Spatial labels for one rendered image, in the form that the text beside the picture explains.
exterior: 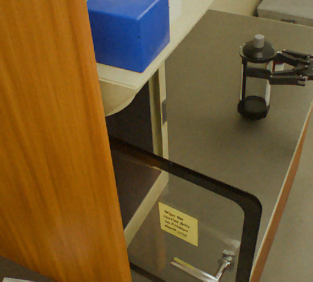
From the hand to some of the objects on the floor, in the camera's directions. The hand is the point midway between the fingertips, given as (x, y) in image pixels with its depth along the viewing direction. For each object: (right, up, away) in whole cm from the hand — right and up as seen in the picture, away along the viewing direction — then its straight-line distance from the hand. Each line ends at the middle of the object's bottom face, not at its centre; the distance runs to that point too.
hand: (258, 63), depth 130 cm
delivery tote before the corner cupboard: (+82, +50, +229) cm, 249 cm away
